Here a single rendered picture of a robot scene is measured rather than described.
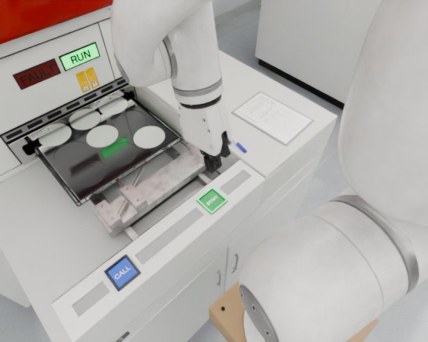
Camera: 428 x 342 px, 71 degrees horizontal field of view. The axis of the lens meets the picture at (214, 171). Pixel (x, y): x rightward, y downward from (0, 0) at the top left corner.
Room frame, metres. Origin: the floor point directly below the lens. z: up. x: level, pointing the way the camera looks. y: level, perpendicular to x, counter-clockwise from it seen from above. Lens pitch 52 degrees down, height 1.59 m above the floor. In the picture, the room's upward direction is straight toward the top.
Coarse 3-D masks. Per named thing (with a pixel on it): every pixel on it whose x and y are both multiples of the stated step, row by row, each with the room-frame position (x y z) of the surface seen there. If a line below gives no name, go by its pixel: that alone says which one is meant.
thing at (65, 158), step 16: (128, 112) 0.81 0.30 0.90; (144, 112) 0.81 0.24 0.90; (128, 128) 0.73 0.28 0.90; (64, 144) 0.66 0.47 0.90; (80, 144) 0.66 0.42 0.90; (112, 144) 0.65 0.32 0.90; (128, 144) 0.66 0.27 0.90; (160, 144) 0.65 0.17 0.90; (48, 160) 0.59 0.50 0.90; (64, 160) 0.59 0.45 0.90; (80, 160) 0.59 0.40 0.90; (96, 160) 0.59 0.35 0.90; (112, 160) 0.59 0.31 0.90; (128, 160) 0.59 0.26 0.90; (64, 176) 0.53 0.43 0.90; (80, 176) 0.53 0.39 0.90; (96, 176) 0.53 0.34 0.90; (112, 176) 0.53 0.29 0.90; (80, 192) 0.47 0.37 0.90
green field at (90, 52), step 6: (84, 48) 0.84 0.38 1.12; (90, 48) 0.85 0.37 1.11; (72, 54) 0.81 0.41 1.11; (78, 54) 0.82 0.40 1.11; (84, 54) 0.83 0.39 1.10; (90, 54) 0.85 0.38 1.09; (96, 54) 0.86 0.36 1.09; (66, 60) 0.79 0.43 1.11; (72, 60) 0.80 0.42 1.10; (78, 60) 0.82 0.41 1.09; (84, 60) 0.83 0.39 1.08; (66, 66) 0.79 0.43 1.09; (72, 66) 0.80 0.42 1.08
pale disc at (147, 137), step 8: (144, 128) 0.73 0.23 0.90; (152, 128) 0.73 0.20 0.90; (160, 128) 0.73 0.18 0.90; (136, 136) 0.69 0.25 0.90; (144, 136) 0.69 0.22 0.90; (152, 136) 0.69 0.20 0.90; (160, 136) 0.69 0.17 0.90; (136, 144) 0.65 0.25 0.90; (144, 144) 0.65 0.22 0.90; (152, 144) 0.65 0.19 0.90
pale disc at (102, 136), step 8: (96, 128) 0.73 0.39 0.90; (104, 128) 0.73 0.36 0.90; (112, 128) 0.73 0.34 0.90; (88, 136) 0.69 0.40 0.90; (96, 136) 0.69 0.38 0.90; (104, 136) 0.69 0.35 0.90; (112, 136) 0.69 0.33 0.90; (88, 144) 0.66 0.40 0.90; (96, 144) 0.65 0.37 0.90; (104, 144) 0.65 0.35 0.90
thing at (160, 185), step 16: (176, 160) 0.60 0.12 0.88; (192, 160) 0.60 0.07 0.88; (160, 176) 0.54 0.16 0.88; (176, 176) 0.54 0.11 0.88; (192, 176) 0.55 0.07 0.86; (144, 192) 0.48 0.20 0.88; (160, 192) 0.48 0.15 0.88; (128, 208) 0.43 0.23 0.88; (144, 208) 0.43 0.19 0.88; (128, 224) 0.39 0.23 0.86
